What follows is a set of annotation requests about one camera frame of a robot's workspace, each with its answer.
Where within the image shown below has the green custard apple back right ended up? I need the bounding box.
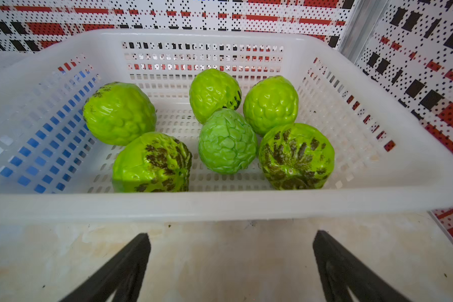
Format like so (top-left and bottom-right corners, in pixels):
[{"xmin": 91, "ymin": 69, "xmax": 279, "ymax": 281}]
[{"xmin": 243, "ymin": 75, "xmax": 299, "ymax": 136}]

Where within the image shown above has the green custard apple back middle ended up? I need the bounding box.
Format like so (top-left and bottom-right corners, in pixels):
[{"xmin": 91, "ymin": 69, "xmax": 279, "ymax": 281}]
[{"xmin": 189, "ymin": 69, "xmax": 242, "ymax": 124}]

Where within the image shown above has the green custard apple far left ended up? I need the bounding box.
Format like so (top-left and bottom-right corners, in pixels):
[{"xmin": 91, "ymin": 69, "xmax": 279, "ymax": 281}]
[{"xmin": 83, "ymin": 82, "xmax": 157, "ymax": 146}]

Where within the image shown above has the dark-spotted custard apple front right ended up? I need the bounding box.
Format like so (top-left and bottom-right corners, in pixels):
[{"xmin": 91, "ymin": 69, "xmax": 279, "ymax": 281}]
[{"xmin": 259, "ymin": 123, "xmax": 335, "ymax": 190}]

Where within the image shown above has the white perforated plastic basket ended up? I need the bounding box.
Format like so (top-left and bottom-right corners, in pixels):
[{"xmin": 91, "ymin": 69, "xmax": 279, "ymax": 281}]
[{"xmin": 0, "ymin": 29, "xmax": 453, "ymax": 224}]

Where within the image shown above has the dark-spotted custard apple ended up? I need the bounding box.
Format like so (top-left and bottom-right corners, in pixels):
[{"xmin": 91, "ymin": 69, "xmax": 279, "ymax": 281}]
[
  {"xmin": 259, "ymin": 123, "xmax": 335, "ymax": 190},
  {"xmin": 112, "ymin": 132, "xmax": 192, "ymax": 193}
]

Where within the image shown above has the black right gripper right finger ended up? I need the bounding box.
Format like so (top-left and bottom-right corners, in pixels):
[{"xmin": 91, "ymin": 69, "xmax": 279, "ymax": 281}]
[{"xmin": 313, "ymin": 230, "xmax": 408, "ymax": 301}]

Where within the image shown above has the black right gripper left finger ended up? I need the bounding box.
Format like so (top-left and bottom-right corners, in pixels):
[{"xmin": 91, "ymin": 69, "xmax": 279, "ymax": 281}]
[{"xmin": 62, "ymin": 233, "xmax": 151, "ymax": 301}]

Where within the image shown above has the dark-spotted custard apple front left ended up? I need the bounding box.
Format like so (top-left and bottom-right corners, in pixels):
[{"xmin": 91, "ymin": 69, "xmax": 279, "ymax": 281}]
[{"xmin": 112, "ymin": 132, "xmax": 192, "ymax": 193}]

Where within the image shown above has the pale green custard apple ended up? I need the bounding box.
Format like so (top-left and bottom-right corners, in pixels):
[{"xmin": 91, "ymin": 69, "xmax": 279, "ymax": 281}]
[{"xmin": 198, "ymin": 108, "xmax": 258, "ymax": 174}]

